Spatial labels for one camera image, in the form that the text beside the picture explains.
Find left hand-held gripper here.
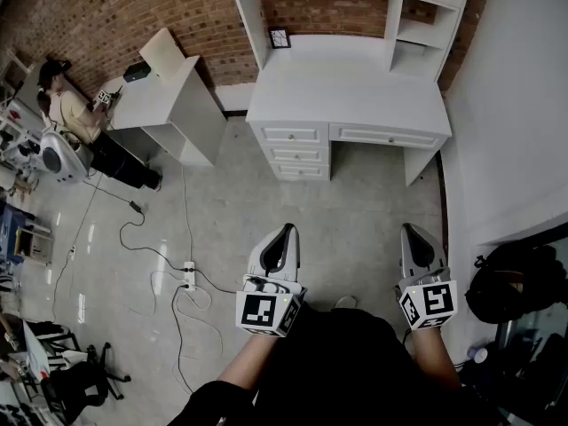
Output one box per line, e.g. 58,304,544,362
234,223,308,339

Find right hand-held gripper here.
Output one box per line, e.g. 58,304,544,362
394,223,459,331

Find person's right forearm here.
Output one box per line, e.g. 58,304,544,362
410,326,462,392

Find person's left forearm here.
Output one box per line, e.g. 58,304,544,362
217,331,288,392

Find white drawer front with knob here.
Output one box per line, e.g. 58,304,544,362
270,162,331,182

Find white drawer with knob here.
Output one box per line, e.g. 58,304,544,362
260,125,324,146
270,162,331,182
264,146,330,165

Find wide white desk drawer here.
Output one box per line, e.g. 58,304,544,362
329,123,446,150

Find white cabinet with glass door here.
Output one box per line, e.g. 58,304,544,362
224,0,476,189

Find plain white side desk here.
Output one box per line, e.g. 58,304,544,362
104,28,228,168

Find white power strip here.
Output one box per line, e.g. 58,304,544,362
182,260,198,293

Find black backpack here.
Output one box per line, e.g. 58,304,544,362
464,241,568,326

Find person's black clothing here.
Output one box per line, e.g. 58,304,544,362
167,302,505,426

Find dark framed glass window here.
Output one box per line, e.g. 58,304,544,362
492,224,568,426

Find beige board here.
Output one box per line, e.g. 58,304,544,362
138,28,188,86

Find black box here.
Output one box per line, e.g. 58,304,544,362
122,61,151,83

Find silver round-windowed case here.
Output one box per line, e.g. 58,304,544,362
39,130,91,185

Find black office chair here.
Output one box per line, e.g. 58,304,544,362
41,342,132,424

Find thin white cable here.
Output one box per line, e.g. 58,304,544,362
180,164,194,264

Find white looping floor cable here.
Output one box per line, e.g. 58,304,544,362
149,269,225,359

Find black looping floor cable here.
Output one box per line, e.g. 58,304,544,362
170,283,196,395

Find black power cable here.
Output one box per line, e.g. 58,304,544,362
117,210,187,272

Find black picture frame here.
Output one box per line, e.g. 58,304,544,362
268,28,293,51

